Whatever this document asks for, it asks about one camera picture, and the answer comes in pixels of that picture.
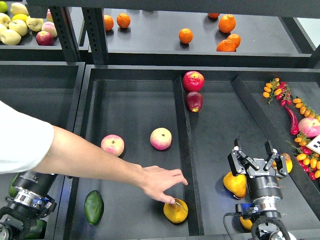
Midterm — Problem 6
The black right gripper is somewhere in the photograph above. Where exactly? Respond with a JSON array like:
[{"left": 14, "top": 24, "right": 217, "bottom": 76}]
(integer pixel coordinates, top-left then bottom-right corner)
[{"left": 227, "top": 138, "right": 288, "bottom": 203}]

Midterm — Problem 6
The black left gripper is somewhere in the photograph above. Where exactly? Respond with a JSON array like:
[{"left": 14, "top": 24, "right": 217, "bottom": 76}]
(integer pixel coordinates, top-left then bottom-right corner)
[{"left": 12, "top": 170, "right": 57, "bottom": 197}]

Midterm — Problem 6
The dark green avocado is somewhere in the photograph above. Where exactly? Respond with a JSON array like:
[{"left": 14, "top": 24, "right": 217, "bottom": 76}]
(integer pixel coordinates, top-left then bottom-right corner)
[{"left": 84, "top": 190, "right": 104, "bottom": 225}]

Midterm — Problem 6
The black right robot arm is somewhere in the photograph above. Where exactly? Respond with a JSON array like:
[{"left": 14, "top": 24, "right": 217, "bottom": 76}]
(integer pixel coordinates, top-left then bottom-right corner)
[{"left": 223, "top": 138, "right": 295, "bottom": 240}]

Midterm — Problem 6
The person's bare forearm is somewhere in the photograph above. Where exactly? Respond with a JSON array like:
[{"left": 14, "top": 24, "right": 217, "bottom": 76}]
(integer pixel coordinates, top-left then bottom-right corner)
[{"left": 32, "top": 126, "right": 145, "bottom": 188}]

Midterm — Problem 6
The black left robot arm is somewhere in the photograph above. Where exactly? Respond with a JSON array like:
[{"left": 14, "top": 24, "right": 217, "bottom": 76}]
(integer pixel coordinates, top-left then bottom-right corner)
[{"left": 0, "top": 170, "right": 57, "bottom": 240}]

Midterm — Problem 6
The avocado lying left tray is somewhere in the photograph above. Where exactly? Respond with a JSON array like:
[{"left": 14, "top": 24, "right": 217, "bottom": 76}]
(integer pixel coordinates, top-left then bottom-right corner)
[{"left": 8, "top": 173, "right": 19, "bottom": 198}]

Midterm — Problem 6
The yellow pear beside divider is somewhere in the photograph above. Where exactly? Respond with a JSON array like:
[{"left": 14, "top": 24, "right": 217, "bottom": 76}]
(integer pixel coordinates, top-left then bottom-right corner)
[{"left": 223, "top": 171, "right": 247, "bottom": 199}]

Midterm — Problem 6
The avocado bottom left corner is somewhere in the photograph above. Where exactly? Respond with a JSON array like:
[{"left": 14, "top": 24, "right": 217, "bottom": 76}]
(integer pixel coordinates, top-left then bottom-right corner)
[{"left": 24, "top": 219, "right": 47, "bottom": 240}]

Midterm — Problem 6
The person's bare right hand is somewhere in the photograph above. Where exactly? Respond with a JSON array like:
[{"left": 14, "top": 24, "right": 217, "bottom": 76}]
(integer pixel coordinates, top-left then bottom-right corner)
[{"left": 140, "top": 165, "right": 188, "bottom": 205}]

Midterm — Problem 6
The white shirt sleeve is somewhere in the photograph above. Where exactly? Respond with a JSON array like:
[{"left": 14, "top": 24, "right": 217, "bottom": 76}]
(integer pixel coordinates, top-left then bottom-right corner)
[{"left": 0, "top": 102, "right": 54, "bottom": 174}]

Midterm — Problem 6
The red chili pepper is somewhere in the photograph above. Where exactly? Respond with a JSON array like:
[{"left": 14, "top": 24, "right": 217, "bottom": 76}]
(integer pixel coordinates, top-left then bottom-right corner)
[{"left": 284, "top": 105, "right": 299, "bottom": 136}]

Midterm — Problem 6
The lower cherry tomato bunch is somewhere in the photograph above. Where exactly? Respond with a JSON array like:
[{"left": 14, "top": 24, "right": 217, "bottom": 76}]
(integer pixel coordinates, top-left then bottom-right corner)
[{"left": 286, "top": 132, "right": 320, "bottom": 181}]

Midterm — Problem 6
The cherry tomato bunch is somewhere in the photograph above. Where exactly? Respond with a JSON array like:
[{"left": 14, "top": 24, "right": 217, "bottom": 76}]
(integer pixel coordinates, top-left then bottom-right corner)
[
  {"left": 262, "top": 77, "right": 292, "bottom": 106},
  {"left": 286, "top": 132, "right": 320, "bottom": 181}
]

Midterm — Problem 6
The white label card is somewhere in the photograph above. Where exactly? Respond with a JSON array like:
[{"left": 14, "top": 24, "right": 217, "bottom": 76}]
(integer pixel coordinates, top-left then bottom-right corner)
[{"left": 306, "top": 135, "right": 320, "bottom": 154}]

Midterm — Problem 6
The pink apple right tray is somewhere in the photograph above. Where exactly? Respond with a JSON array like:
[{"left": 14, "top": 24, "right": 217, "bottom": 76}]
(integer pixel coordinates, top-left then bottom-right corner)
[{"left": 298, "top": 117, "right": 320, "bottom": 138}]

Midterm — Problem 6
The orange cherry tomato sprig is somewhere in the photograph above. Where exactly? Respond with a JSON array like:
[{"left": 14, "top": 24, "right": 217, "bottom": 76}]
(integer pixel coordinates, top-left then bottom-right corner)
[{"left": 292, "top": 97, "right": 320, "bottom": 121}]

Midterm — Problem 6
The upper cherry tomato bunch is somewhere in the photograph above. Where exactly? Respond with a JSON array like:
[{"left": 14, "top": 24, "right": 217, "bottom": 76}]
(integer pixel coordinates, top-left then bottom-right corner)
[{"left": 262, "top": 77, "right": 292, "bottom": 106}]

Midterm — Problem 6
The black middle tray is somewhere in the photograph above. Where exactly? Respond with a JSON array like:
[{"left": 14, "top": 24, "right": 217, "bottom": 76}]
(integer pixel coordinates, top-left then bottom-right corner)
[{"left": 58, "top": 66, "right": 320, "bottom": 240}]

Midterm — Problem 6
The black tray divider centre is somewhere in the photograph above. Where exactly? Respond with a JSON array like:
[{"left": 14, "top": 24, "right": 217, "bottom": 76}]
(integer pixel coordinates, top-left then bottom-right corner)
[{"left": 172, "top": 75, "right": 205, "bottom": 236}]

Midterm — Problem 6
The black left tray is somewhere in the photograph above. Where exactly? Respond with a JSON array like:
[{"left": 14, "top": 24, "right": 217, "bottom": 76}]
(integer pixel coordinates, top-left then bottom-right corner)
[{"left": 0, "top": 61, "right": 85, "bottom": 240}]

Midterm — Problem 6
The pink apple centre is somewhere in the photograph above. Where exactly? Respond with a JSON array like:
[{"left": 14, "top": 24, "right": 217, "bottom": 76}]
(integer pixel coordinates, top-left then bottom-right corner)
[{"left": 150, "top": 127, "right": 172, "bottom": 151}]

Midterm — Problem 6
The bright red apple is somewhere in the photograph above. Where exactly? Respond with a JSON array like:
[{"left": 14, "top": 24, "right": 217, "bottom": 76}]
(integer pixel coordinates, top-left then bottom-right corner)
[{"left": 182, "top": 71, "right": 205, "bottom": 92}]

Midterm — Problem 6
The orange at shelf edge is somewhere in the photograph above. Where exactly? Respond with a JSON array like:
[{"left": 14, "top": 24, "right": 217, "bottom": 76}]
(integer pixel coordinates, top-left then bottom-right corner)
[{"left": 216, "top": 39, "right": 236, "bottom": 52}]

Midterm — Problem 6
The small orange right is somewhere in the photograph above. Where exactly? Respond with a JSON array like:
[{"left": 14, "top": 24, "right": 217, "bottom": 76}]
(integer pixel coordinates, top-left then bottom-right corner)
[{"left": 227, "top": 33, "right": 241, "bottom": 48}]

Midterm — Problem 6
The black upper left shelf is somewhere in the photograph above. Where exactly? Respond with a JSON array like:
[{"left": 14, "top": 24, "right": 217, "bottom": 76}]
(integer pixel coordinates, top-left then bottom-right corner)
[{"left": 0, "top": 0, "right": 90, "bottom": 62}]

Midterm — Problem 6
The large orange upper right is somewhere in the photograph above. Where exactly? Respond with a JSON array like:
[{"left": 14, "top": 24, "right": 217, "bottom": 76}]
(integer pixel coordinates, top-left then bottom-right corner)
[{"left": 218, "top": 14, "right": 237, "bottom": 34}]

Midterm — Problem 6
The orange upper shelf centre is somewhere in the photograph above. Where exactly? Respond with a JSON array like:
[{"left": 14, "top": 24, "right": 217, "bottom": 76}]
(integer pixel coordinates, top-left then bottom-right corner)
[{"left": 178, "top": 28, "right": 194, "bottom": 44}]

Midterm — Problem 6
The red apple upper left shelf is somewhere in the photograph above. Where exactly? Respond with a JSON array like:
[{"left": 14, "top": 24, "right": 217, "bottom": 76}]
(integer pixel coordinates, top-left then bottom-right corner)
[{"left": 35, "top": 31, "right": 55, "bottom": 46}]

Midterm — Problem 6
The pale yellow apple front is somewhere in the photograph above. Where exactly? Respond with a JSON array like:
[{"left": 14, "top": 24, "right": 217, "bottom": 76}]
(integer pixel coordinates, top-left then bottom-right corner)
[{"left": 0, "top": 29, "right": 22, "bottom": 46}]

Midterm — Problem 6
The orange under top shelf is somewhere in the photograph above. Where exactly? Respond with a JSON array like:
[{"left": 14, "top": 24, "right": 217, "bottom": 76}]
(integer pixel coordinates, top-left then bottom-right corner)
[{"left": 207, "top": 13, "right": 220, "bottom": 19}]

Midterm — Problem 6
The pale pink peach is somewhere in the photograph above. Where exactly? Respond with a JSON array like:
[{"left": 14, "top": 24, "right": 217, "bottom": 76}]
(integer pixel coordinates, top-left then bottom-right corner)
[{"left": 41, "top": 21, "right": 58, "bottom": 38}]

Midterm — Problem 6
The pale apple left edge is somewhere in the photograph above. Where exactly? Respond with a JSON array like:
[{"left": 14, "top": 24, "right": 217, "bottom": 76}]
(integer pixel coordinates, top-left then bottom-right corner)
[{"left": 0, "top": 24, "right": 8, "bottom": 34}]

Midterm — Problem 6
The pale yellow apple middle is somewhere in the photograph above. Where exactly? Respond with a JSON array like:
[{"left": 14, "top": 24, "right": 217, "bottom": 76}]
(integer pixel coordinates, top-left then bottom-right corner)
[{"left": 8, "top": 19, "right": 28, "bottom": 37}]

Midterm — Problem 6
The black upper shelf tray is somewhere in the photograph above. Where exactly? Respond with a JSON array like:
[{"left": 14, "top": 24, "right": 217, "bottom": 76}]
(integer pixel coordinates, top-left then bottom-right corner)
[{"left": 105, "top": 10, "right": 317, "bottom": 68}]

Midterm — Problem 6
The black perforated post left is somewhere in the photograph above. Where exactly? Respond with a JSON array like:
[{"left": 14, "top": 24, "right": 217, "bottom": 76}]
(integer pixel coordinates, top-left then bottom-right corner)
[{"left": 49, "top": 6, "right": 81, "bottom": 62}]

